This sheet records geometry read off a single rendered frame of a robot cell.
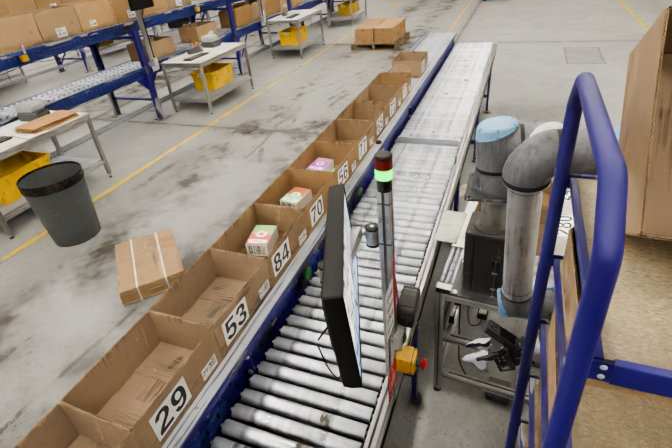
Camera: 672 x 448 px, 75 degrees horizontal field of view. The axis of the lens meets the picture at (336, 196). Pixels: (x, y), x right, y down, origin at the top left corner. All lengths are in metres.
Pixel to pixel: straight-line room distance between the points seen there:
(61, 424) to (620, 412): 1.49
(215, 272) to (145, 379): 0.55
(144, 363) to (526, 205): 1.43
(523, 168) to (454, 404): 1.73
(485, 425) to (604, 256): 2.16
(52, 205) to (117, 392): 2.78
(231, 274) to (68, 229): 2.67
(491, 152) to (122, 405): 1.57
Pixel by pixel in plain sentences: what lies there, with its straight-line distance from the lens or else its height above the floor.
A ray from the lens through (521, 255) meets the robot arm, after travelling 1.35.
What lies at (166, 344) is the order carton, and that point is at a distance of 1.92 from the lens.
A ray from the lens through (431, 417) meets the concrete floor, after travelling 2.60.
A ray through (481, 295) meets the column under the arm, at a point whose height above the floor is 0.76.
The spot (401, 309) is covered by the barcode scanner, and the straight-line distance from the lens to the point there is 1.56.
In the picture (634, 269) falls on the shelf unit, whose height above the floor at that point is 1.74.
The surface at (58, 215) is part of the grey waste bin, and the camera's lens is 4.47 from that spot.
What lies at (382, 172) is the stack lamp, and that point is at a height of 1.62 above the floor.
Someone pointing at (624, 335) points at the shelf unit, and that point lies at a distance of 0.66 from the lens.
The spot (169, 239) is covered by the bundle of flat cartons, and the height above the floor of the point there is 0.13.
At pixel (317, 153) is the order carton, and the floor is 0.96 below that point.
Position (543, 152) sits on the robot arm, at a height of 1.71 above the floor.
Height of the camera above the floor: 2.19
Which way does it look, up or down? 31 degrees down
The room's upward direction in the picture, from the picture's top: 6 degrees counter-clockwise
